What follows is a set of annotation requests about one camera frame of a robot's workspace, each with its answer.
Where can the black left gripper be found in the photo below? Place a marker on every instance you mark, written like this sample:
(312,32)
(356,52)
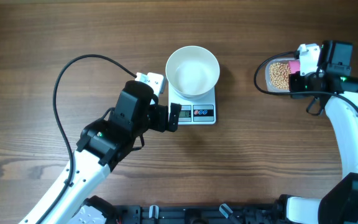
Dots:
(161,124)

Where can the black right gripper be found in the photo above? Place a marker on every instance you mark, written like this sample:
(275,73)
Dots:
(295,82)

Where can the pink plastic measuring scoop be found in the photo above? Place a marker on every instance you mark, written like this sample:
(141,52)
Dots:
(294,66)

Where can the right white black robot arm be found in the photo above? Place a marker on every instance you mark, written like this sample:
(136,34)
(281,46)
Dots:
(325,74)

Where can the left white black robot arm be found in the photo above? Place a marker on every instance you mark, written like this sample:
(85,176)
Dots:
(102,145)

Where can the white digital kitchen scale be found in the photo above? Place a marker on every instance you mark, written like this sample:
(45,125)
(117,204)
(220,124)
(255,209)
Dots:
(195,111)

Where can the white round bowl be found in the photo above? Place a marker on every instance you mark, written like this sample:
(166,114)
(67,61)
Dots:
(192,71)

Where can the pile of soybeans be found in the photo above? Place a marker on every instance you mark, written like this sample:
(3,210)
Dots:
(279,75)

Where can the clear plastic container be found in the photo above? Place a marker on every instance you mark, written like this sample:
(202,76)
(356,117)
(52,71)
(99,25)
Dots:
(270,87)

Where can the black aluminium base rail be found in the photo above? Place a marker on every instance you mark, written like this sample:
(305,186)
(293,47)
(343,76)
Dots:
(95,210)

